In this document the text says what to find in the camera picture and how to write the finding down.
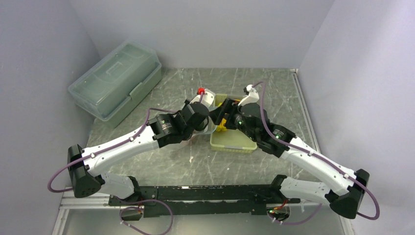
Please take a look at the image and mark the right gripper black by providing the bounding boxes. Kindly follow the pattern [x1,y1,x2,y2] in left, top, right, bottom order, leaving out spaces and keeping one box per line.
[209,98,258,142]

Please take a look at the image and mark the yellow bananas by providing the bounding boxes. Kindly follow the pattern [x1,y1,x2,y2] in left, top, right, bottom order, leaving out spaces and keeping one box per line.
[216,118,227,132]

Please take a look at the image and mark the pale green perforated basket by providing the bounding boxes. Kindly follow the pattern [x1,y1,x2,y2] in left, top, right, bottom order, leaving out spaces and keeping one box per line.
[209,93,258,154]

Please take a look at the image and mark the clear zip top bag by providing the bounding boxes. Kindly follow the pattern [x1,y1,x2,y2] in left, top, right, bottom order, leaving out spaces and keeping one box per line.
[172,122,217,150]

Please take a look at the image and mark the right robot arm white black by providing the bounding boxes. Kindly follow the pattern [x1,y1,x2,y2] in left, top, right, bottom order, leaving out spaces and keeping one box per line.
[209,98,370,219]

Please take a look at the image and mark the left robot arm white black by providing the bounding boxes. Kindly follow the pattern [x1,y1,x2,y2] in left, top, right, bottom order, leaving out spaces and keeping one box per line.
[68,101,212,206]

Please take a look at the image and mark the clear lidded storage box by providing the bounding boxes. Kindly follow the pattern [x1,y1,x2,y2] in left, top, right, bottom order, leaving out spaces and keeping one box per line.
[68,41,162,128]

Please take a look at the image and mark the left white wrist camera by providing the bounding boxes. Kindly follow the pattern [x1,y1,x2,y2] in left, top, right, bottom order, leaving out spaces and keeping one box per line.
[190,88,216,108]

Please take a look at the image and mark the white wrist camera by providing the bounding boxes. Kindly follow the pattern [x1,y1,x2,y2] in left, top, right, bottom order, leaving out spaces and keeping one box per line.
[238,84,259,107]
[190,88,216,108]

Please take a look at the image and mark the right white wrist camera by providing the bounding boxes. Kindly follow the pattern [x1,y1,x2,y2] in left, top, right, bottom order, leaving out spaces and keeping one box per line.
[238,84,259,107]

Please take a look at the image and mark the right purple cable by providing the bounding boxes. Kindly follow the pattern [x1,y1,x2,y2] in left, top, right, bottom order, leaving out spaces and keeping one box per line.
[253,81,381,226]

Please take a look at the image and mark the purple cable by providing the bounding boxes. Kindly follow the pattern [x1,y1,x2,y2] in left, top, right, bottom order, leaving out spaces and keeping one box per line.
[47,92,208,235]
[253,81,381,226]

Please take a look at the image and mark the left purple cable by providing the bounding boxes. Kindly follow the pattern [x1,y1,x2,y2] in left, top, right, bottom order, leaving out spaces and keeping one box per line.
[47,92,208,235]

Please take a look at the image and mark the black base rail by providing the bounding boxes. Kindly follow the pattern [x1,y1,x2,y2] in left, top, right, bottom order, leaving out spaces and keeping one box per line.
[108,185,286,218]

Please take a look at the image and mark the aluminium frame rail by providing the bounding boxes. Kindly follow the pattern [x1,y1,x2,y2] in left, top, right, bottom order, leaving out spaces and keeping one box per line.
[51,191,122,235]

